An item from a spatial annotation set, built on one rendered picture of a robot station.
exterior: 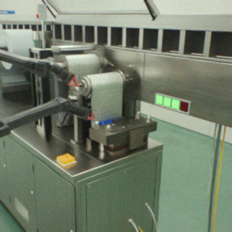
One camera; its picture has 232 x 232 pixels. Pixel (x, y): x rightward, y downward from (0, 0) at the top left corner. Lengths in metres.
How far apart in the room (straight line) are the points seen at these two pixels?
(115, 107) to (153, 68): 0.34
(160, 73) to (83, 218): 0.90
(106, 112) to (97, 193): 0.50
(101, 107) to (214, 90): 0.66
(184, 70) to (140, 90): 0.36
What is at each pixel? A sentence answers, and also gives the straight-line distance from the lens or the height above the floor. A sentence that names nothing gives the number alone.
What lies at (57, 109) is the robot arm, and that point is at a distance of 1.56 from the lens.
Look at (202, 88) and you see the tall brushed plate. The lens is 1.58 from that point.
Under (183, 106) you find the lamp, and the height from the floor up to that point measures 1.18.
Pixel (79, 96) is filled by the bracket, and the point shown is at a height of 1.19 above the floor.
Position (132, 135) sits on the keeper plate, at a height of 1.00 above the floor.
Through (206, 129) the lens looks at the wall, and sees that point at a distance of 4.51.
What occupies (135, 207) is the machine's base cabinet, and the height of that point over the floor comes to 0.53.
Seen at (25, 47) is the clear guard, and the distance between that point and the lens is 2.63.
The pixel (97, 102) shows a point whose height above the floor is 1.16.
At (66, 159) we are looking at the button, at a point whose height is 0.92.
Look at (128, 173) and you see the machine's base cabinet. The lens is 1.74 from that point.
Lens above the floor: 1.62
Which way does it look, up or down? 19 degrees down
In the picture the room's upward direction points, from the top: 1 degrees clockwise
